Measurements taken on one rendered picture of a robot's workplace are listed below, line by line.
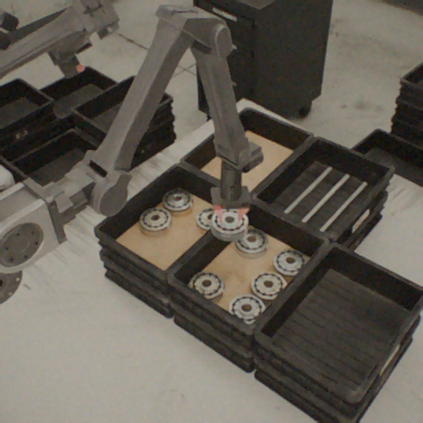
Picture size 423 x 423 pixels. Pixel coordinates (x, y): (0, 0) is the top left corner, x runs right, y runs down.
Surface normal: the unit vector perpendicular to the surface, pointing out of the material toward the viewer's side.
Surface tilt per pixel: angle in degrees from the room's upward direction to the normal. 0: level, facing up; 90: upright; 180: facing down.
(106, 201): 91
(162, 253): 0
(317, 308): 0
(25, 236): 90
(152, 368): 0
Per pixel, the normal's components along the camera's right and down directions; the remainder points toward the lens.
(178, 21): -0.52, -0.10
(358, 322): -0.04, -0.71
